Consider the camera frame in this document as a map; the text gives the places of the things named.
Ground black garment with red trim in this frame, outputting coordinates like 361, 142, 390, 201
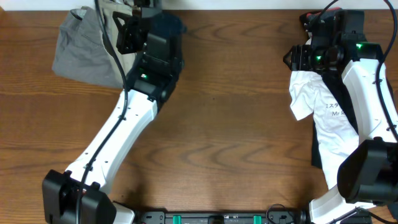
299, 11, 358, 169

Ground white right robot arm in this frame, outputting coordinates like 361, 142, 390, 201
284, 8, 397, 223

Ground white printed t-shirt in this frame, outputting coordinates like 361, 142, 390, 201
289, 71, 359, 189

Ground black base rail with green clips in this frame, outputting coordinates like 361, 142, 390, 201
132, 207, 313, 224

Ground olive green shorts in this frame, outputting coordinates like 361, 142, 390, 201
98, 0, 136, 88

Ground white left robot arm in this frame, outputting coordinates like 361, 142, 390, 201
42, 1, 186, 224

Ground grey folded shorts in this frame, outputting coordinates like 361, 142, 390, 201
52, 7, 123, 88

